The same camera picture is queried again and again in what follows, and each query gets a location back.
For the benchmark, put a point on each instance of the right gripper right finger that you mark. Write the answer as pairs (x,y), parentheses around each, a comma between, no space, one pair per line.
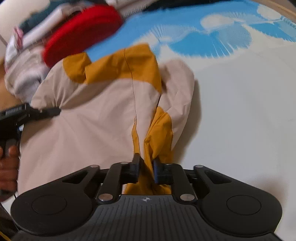
(174,176)

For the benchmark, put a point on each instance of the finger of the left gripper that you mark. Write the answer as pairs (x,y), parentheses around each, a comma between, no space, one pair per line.
(40,114)

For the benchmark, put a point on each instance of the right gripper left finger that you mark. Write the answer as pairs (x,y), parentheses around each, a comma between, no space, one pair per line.
(113,179)

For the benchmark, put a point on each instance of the beige and mustard jacket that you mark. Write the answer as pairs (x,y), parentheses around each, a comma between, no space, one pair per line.
(123,104)

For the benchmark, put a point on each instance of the person left hand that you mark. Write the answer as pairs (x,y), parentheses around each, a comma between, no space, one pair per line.
(9,172)

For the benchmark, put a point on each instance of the white folded quilt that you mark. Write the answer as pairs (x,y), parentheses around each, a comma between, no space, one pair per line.
(26,73)

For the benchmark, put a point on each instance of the red folded blanket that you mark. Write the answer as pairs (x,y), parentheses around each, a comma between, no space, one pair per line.
(92,25)

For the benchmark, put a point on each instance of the blue white patterned bedsheet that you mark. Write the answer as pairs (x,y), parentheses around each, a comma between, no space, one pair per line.
(242,118)

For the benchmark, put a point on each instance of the wooden bed frame rail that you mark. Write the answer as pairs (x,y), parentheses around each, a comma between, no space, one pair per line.
(284,7)

